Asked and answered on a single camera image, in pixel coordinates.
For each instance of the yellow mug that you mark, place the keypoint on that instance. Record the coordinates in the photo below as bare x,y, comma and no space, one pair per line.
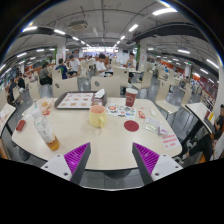
97,116

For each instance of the person in blue shirt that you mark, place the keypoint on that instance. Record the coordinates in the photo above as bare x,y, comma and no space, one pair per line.
62,68

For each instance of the brown food tray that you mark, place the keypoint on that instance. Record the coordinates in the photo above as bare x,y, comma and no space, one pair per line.
75,100

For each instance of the beige chair right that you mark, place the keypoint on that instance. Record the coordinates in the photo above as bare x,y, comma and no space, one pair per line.
161,101

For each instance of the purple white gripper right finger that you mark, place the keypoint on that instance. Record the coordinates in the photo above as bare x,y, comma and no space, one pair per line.
153,166

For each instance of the colourful leaflet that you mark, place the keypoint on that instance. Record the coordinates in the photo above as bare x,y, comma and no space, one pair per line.
121,111

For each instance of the red white table sign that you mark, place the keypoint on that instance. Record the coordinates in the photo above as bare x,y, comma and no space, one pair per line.
170,141

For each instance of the tissue box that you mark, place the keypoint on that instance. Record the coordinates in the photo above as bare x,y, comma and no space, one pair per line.
99,98

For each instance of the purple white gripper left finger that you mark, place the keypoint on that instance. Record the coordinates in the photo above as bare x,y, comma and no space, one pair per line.
70,166

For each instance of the beige chair centre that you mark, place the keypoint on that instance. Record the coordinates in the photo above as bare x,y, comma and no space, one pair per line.
111,85

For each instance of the person in grey shirt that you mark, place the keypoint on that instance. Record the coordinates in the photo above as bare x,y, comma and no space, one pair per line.
45,76

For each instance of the dark red round lid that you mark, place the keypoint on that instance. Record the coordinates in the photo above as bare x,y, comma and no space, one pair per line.
131,126

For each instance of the red ketchup sachet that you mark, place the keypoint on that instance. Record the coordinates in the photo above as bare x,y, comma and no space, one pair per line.
141,115

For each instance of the clear plastic packet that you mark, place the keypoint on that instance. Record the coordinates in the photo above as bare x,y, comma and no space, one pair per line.
151,125

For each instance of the beige chair left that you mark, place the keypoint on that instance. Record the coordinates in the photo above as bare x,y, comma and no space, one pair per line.
64,85

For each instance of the plastic bottle with amber liquid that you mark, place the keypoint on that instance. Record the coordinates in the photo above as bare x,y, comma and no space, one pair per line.
45,130

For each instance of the seated person at right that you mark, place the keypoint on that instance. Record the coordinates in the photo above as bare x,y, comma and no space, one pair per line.
206,143

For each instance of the red paper cup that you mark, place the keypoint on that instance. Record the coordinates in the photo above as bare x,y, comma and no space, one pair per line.
130,96

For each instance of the neighbouring table right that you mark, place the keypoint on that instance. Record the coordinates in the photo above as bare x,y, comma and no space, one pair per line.
205,117

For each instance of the standing person in white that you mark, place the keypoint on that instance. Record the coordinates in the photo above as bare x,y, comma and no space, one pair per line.
131,63

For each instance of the beige chair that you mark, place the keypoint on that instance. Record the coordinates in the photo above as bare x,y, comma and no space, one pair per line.
161,101
64,85
111,85

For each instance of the red object on left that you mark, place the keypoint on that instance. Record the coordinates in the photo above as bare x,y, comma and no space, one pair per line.
21,125

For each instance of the person in white shirt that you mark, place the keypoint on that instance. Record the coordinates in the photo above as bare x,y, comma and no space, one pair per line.
103,71

